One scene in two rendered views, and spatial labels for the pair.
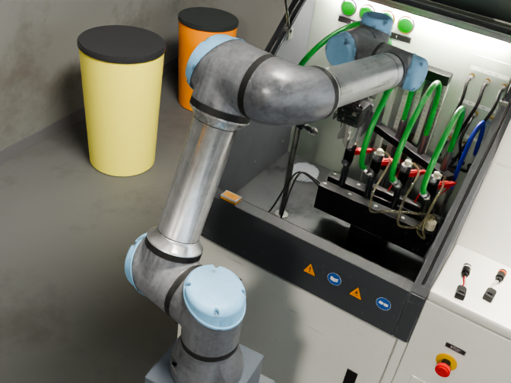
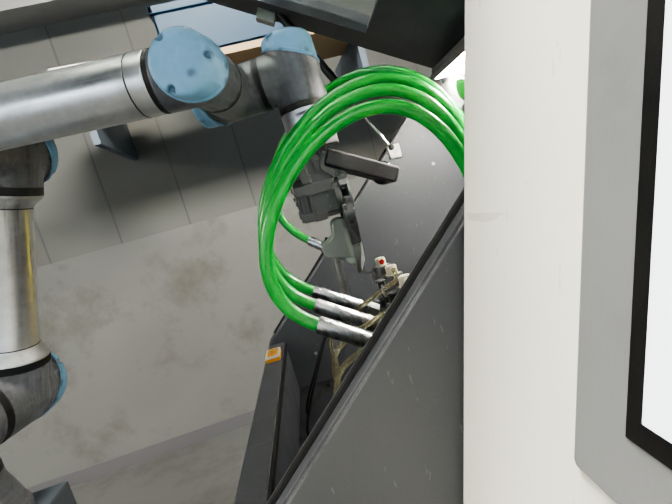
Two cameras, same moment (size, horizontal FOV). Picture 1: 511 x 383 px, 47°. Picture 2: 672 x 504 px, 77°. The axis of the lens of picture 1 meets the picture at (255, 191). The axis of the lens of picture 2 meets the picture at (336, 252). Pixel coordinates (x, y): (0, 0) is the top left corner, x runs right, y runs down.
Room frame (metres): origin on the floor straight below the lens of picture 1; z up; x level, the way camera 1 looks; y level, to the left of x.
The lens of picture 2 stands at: (1.03, -0.78, 1.25)
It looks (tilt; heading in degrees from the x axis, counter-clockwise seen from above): 8 degrees down; 60
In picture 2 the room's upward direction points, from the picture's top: 16 degrees counter-clockwise
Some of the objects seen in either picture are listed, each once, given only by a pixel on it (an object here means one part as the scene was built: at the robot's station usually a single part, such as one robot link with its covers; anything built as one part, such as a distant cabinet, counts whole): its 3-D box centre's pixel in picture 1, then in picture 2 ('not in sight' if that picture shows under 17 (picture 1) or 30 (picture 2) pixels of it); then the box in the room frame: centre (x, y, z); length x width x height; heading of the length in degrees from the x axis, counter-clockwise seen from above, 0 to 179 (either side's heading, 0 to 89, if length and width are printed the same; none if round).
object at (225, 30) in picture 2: not in sight; (224, 38); (1.89, 1.22, 2.10); 0.56 x 0.42 x 0.22; 158
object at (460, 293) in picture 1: (463, 280); not in sight; (1.06, -0.52, 0.99); 0.12 x 0.02 x 0.02; 160
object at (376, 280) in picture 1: (295, 255); (281, 451); (1.20, -0.13, 0.87); 0.62 x 0.04 x 0.16; 63
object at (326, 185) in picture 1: (373, 221); not in sight; (1.36, -0.35, 0.91); 0.34 x 0.10 x 0.15; 63
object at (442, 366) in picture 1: (444, 366); not in sight; (0.96, -0.52, 0.80); 0.05 x 0.04 x 0.05; 63
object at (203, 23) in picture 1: (204, 61); not in sight; (3.69, 0.47, 0.31); 0.39 x 0.39 x 0.61
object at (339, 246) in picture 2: (353, 137); (342, 248); (1.36, -0.23, 1.17); 0.06 x 0.03 x 0.09; 153
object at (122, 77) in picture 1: (122, 103); not in sight; (2.82, 0.79, 0.36); 0.44 x 0.44 x 0.72
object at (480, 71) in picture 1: (473, 112); not in sight; (1.54, -0.57, 1.20); 0.13 x 0.03 x 0.31; 63
